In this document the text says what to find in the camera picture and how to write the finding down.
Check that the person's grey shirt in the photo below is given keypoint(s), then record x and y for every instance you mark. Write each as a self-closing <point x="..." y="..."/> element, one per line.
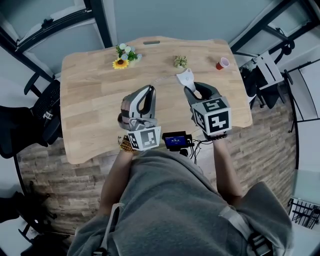
<point x="175" y="207"/>

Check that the small potted succulent plant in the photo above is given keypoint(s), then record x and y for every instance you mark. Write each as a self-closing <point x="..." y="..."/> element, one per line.
<point x="180" y="61"/>

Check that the white slatted chair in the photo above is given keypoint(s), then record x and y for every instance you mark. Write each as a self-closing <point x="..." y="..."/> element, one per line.
<point x="268" y="67"/>

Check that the small black monitor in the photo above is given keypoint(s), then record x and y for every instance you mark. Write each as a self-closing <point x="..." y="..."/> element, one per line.
<point x="176" y="140"/>

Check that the person's right forearm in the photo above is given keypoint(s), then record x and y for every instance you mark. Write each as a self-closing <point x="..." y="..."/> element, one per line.
<point x="226" y="170"/>

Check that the black mesh office chair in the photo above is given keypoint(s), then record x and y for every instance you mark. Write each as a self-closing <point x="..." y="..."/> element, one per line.
<point x="47" y="97"/>

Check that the small white object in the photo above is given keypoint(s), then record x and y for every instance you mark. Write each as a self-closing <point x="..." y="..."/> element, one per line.
<point x="186" y="78"/>

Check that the red cup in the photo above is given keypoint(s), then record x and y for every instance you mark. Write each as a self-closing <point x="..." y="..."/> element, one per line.
<point x="221" y="64"/>

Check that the black office chair with headrest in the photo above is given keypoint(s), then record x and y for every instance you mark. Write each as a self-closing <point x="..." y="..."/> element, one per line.
<point x="272" y="97"/>

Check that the white board on black stand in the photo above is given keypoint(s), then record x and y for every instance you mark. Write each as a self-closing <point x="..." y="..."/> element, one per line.
<point x="310" y="100"/>

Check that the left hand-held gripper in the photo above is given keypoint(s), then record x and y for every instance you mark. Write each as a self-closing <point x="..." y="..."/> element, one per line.
<point x="147" y="137"/>

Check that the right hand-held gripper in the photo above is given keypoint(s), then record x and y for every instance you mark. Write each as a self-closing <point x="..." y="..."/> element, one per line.
<point x="215" y="117"/>

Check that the black window frame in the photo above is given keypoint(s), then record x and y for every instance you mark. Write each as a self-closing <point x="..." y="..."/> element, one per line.
<point x="100" y="22"/>

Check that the black swivel chair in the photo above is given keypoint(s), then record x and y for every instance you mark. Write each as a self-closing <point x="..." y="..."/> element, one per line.
<point x="10" y="207"/>

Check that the person's left forearm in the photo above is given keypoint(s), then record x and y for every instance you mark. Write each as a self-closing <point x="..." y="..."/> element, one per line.
<point x="115" y="180"/>

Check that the artificial flower bouquet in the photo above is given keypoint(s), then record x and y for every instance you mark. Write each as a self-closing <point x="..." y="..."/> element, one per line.
<point x="121" y="63"/>

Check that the person's left hand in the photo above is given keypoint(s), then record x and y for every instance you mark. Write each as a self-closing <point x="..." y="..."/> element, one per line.
<point x="124" y="110"/>

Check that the black tripod head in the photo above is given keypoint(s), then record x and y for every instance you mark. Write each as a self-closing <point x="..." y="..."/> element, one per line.
<point x="184" y="152"/>

